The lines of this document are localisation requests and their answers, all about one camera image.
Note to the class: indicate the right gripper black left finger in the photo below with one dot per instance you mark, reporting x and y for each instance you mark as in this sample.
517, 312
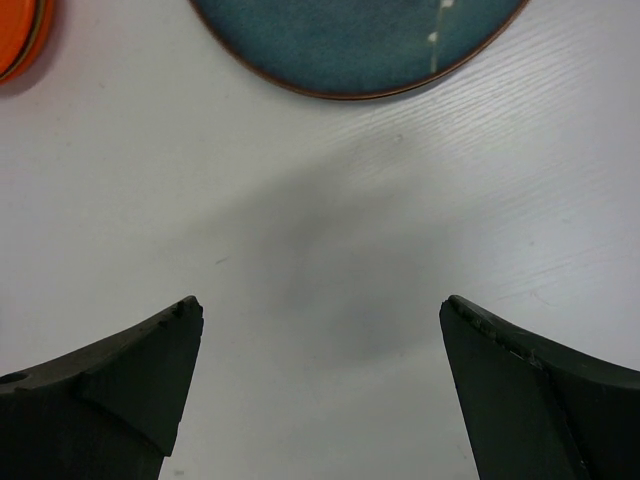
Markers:
109, 410

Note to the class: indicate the yellow patterned plate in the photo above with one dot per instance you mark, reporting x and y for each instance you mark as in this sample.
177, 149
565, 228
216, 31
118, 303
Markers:
37, 35

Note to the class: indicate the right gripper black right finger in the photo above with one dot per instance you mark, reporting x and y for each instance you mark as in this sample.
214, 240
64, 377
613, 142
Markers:
536, 409

